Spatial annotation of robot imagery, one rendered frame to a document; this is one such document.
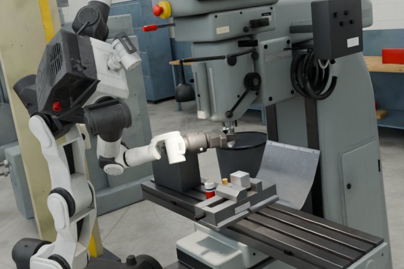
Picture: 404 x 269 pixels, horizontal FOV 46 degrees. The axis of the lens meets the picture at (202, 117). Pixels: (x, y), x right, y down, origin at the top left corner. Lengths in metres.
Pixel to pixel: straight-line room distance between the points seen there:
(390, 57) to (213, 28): 4.10
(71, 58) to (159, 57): 7.51
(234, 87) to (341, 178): 0.70
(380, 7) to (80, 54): 4.98
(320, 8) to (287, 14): 0.24
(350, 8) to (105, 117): 0.96
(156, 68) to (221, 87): 7.43
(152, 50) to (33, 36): 5.96
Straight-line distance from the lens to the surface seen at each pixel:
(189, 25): 1.77
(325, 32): 1.75
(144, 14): 9.07
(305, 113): 2.10
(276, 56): 1.90
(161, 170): 2.29
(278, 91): 1.92
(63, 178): 2.09
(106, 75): 1.77
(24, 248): 2.49
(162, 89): 9.27
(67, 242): 2.24
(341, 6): 1.79
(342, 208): 2.23
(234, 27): 1.74
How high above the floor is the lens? 1.76
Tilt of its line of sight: 13 degrees down
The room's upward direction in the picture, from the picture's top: 7 degrees counter-clockwise
